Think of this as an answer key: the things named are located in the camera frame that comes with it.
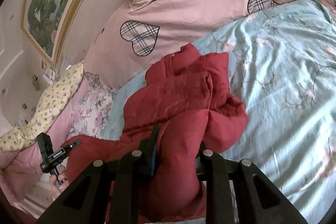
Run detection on red quilted puffer coat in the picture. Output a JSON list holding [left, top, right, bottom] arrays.
[[67, 44, 248, 223]]

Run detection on person's left hand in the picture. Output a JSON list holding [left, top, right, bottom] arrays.
[[49, 165, 69, 200]]

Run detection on white floral ruffled pillow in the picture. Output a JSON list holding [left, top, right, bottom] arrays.
[[68, 86, 117, 139]]

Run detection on yellow floral small blanket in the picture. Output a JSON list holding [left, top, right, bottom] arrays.
[[1, 62, 84, 151]]

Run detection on pink duvet with plaid hearts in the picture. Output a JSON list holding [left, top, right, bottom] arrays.
[[1, 0, 335, 217]]

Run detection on light blue floral quilt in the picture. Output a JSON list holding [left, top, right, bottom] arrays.
[[101, 0, 336, 224]]

